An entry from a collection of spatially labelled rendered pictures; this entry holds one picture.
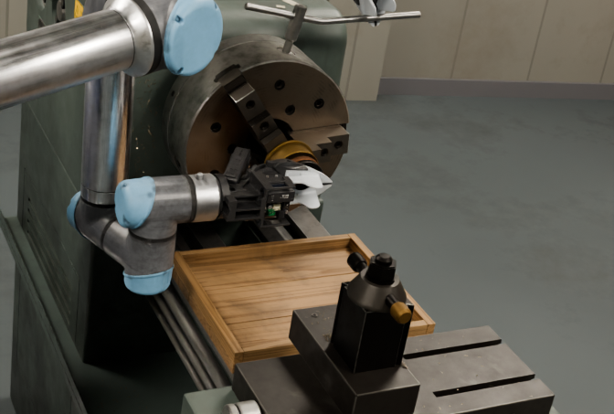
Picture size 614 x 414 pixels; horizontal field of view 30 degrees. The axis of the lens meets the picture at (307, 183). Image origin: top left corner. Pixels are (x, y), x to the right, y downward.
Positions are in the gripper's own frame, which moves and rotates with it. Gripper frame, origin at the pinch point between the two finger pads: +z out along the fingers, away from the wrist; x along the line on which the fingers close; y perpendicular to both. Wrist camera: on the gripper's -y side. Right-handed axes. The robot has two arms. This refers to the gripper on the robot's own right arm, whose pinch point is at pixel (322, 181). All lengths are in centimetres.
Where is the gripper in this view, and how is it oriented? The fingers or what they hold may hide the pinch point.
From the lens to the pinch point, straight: 190.5
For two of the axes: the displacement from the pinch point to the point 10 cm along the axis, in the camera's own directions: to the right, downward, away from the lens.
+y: 4.1, 4.7, -7.8
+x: 1.5, -8.8, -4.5
